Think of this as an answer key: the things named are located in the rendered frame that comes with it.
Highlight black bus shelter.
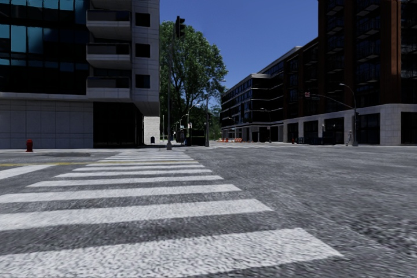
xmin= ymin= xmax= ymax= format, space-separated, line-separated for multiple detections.
xmin=185 ymin=128 xmax=207 ymax=147

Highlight red brick building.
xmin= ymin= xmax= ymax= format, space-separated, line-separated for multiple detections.
xmin=283 ymin=0 xmax=417 ymax=147

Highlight dark glass building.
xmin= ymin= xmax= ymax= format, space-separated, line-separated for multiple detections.
xmin=220 ymin=46 xmax=303 ymax=143

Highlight grey pole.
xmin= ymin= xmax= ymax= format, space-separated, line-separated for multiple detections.
xmin=204 ymin=93 xmax=210 ymax=148

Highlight traffic light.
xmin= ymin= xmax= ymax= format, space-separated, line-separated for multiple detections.
xmin=166 ymin=15 xmax=186 ymax=151

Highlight grey street lamp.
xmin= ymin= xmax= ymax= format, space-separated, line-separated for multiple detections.
xmin=259 ymin=107 xmax=272 ymax=144
xmin=304 ymin=83 xmax=359 ymax=147

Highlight trees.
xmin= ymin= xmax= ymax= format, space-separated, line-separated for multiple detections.
xmin=159 ymin=20 xmax=229 ymax=141

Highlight pale concrete and glass building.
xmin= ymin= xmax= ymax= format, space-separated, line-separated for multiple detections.
xmin=0 ymin=0 xmax=160 ymax=150

